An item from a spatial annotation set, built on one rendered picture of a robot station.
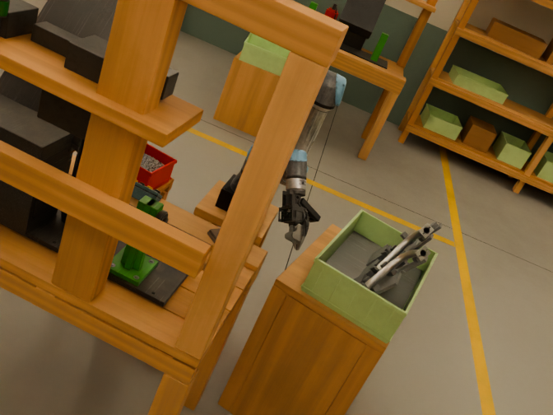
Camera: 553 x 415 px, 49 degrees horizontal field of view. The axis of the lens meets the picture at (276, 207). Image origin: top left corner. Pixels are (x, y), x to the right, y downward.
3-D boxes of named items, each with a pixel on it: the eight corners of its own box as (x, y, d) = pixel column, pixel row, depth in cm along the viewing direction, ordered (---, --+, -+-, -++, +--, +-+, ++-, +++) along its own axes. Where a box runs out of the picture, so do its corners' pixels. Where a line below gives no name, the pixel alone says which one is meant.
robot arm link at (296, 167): (304, 155, 228) (309, 148, 220) (304, 183, 226) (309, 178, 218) (284, 153, 227) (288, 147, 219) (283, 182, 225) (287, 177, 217)
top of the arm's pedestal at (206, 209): (216, 186, 291) (219, 179, 289) (276, 214, 289) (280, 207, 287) (192, 214, 263) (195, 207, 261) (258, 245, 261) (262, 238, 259)
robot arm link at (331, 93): (269, 170, 270) (318, 60, 243) (299, 184, 271) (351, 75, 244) (264, 183, 260) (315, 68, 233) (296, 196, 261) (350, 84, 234)
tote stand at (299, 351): (277, 333, 344) (332, 223, 307) (356, 385, 332) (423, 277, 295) (217, 404, 286) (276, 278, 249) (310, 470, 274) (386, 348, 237)
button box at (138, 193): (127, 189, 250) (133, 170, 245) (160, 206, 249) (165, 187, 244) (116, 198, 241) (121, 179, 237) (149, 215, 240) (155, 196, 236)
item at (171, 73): (126, 72, 170) (132, 48, 166) (173, 95, 168) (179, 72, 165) (113, 76, 163) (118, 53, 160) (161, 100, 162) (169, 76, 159)
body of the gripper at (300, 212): (277, 223, 218) (278, 190, 220) (294, 226, 224) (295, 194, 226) (292, 221, 212) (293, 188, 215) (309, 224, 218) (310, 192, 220)
